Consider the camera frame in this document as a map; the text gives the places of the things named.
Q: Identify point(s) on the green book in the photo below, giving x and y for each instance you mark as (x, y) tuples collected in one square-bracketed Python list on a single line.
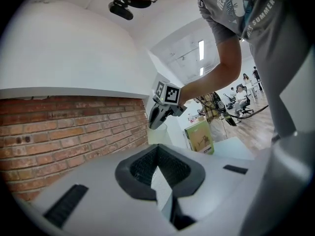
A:
[(199, 138)]

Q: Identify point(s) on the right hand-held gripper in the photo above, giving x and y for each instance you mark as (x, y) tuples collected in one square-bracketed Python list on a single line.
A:
[(171, 95)]

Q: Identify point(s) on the dark swivel chair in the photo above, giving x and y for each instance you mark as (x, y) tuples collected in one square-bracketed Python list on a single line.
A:
[(247, 104)]

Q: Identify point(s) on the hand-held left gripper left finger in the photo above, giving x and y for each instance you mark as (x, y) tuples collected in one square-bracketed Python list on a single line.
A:
[(98, 193)]

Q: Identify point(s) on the ceiling light bar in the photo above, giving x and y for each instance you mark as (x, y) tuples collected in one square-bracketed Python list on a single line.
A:
[(201, 71), (201, 50)]

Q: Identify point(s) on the person's grey printed t-shirt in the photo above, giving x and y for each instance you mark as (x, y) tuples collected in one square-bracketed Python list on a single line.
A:
[(233, 6)]

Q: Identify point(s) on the person's right forearm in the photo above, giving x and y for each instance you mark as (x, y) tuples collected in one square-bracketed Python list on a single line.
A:
[(221, 70)]

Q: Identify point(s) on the black head camera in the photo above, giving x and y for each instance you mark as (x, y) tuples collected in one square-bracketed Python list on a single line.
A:
[(121, 10)]

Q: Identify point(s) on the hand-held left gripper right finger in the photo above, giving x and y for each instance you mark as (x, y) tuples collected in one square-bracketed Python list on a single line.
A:
[(216, 193)]

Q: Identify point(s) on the clear plastic cup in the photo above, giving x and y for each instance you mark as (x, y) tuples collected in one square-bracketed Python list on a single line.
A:
[(157, 136)]

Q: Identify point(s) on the white table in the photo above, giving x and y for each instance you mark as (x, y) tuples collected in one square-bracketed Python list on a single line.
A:
[(254, 87)]

